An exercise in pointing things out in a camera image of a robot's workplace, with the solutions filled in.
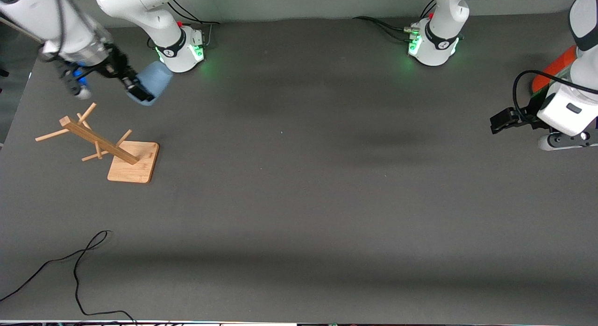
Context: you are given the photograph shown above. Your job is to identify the light blue plastic cup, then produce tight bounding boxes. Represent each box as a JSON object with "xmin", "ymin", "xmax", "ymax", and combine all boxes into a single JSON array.
[{"xmin": 126, "ymin": 61, "xmax": 173, "ymax": 106}]

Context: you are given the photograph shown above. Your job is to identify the thin black loose cable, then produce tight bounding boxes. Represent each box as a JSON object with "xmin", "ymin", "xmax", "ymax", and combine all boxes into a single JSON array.
[{"xmin": 0, "ymin": 230, "xmax": 138, "ymax": 324}]

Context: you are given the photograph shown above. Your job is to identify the wooden mug tree rack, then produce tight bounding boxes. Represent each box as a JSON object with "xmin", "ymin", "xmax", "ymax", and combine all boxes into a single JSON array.
[{"xmin": 35, "ymin": 102, "xmax": 160, "ymax": 184}]

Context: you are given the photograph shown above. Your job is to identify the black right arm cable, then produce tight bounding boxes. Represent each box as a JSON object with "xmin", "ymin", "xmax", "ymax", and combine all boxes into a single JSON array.
[{"xmin": 54, "ymin": 0, "xmax": 67, "ymax": 44}]

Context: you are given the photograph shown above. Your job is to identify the black arm base cable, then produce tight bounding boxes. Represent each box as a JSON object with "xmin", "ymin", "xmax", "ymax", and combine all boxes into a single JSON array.
[
  {"xmin": 353, "ymin": 0, "xmax": 437, "ymax": 42},
  {"xmin": 166, "ymin": 0, "xmax": 220, "ymax": 49}
]

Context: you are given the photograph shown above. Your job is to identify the orange cylindrical can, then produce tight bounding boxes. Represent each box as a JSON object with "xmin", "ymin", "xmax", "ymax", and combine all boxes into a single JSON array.
[{"xmin": 532, "ymin": 45, "xmax": 580, "ymax": 94}]

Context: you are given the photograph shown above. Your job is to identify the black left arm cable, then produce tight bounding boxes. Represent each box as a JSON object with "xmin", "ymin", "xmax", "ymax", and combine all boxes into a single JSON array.
[{"xmin": 512, "ymin": 70, "xmax": 598, "ymax": 126}]

